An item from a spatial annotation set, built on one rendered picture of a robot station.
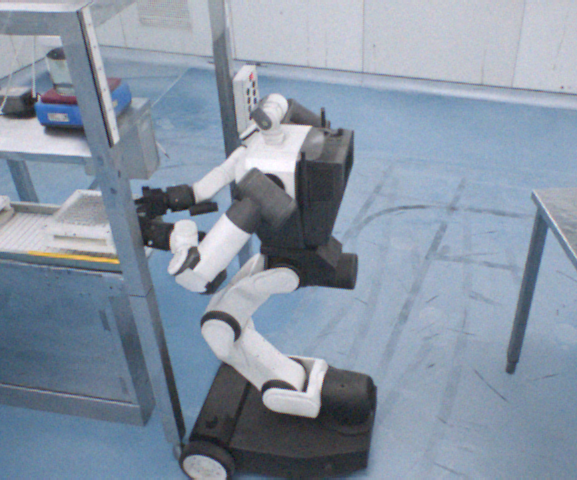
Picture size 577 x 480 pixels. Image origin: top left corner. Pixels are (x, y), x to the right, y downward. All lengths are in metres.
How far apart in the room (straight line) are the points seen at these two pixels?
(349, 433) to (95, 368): 0.97
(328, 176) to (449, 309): 1.58
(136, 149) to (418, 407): 1.49
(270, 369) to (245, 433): 0.26
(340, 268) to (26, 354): 1.31
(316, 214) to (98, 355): 1.09
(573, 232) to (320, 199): 0.86
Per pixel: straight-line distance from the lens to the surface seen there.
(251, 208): 1.58
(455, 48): 5.24
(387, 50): 5.37
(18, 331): 2.58
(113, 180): 1.78
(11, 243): 2.34
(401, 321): 3.04
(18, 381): 2.82
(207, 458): 2.35
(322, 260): 1.88
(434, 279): 3.29
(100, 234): 2.03
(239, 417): 2.45
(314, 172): 1.68
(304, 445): 2.35
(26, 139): 1.94
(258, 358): 2.26
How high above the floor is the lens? 2.05
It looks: 36 degrees down
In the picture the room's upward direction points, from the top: 4 degrees counter-clockwise
